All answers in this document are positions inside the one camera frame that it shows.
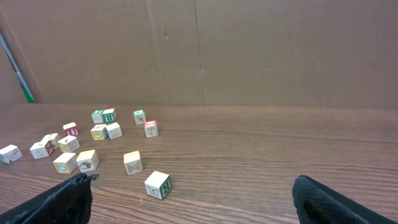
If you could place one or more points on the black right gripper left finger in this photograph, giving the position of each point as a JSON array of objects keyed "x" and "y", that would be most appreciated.
[{"x": 67, "y": 202}]

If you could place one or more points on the wooden block green number 4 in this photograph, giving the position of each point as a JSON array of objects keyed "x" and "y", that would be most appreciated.
[{"x": 139, "y": 117}]

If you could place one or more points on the wooden block yellow letter B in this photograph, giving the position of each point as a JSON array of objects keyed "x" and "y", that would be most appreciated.
[{"x": 68, "y": 144}]

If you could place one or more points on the wooden block teal letter R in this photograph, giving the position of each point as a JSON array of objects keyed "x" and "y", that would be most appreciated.
[{"x": 109, "y": 115}]

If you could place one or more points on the wooden block yellow acorn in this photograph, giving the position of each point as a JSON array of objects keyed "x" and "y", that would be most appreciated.
[{"x": 87, "y": 161}]

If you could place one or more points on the wooden block yellow sided small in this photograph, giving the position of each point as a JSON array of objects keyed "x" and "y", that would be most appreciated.
[{"x": 53, "y": 138}]

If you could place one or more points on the wooden block green top J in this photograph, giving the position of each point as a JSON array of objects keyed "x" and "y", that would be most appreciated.
[{"x": 97, "y": 116}]

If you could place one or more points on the wooden block green R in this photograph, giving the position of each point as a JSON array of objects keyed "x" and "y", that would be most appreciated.
[{"x": 158, "y": 185}]

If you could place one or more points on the wooden block yellow top bone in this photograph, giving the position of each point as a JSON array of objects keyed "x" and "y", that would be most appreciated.
[{"x": 133, "y": 163}]

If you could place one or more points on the wooden block green J side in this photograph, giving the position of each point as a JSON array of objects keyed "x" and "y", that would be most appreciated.
[{"x": 10, "y": 154}]

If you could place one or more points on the wooden block yellow letter L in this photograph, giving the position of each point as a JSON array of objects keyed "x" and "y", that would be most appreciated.
[{"x": 66, "y": 163}]

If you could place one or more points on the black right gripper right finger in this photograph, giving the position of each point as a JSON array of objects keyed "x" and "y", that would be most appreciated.
[{"x": 318, "y": 204}]

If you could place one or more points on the wooden block red letter U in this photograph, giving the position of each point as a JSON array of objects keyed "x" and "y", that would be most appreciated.
[{"x": 71, "y": 129}]

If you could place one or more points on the wooden block red number 3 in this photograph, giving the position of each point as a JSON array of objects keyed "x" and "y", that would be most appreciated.
[{"x": 151, "y": 129}]

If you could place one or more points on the wooden block blue letter M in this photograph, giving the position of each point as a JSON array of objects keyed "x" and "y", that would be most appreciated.
[{"x": 114, "y": 130}]

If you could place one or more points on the wooden block yellow oval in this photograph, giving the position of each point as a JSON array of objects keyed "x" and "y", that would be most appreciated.
[{"x": 99, "y": 132}]

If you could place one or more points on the wooden block number 2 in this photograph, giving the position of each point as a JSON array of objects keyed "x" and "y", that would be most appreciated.
[{"x": 41, "y": 149}]

